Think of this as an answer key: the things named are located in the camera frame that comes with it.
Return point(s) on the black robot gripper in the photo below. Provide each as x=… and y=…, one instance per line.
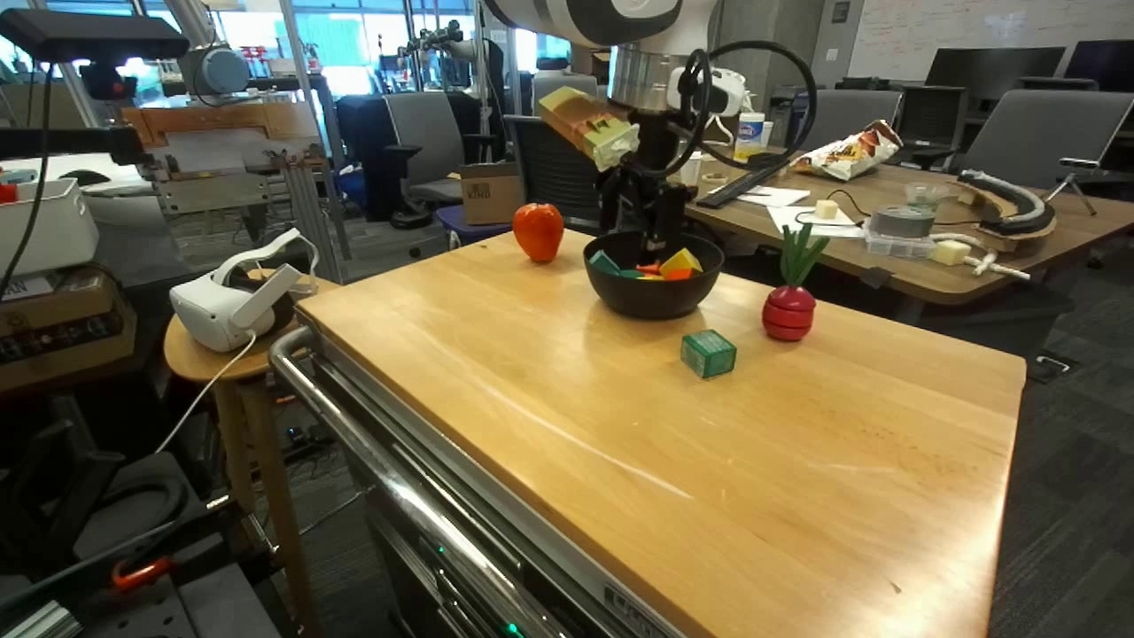
x=638, y=189

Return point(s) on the black keyboard bar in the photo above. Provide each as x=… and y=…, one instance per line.
x=738, y=183

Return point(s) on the white VR headset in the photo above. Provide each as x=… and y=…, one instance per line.
x=245, y=292

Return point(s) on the teal wooden cube block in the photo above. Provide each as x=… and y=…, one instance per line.
x=708, y=352

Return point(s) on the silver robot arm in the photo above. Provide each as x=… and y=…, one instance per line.
x=646, y=44

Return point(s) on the teal wooden rectangular block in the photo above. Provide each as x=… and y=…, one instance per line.
x=611, y=267

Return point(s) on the snack chips bag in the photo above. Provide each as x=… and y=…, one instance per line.
x=852, y=155

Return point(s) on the red apple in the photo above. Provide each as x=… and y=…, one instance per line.
x=539, y=230

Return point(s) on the white paper sheets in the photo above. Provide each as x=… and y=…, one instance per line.
x=801, y=211

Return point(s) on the wooden office desk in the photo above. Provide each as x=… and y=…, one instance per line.
x=933, y=240

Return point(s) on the black bowl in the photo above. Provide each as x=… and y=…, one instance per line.
x=651, y=296

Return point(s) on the round wooden stool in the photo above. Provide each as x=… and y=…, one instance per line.
x=249, y=444

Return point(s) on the steel cart handle bar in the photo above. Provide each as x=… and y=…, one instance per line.
x=447, y=573

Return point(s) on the grey office chair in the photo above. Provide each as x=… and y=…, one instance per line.
x=1041, y=137

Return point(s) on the grey curved headband device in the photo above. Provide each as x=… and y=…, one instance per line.
x=1003, y=207

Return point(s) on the red toy radish green leaves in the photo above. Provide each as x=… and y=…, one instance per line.
x=787, y=309

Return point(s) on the yellow wooden block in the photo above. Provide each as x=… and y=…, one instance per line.
x=682, y=265

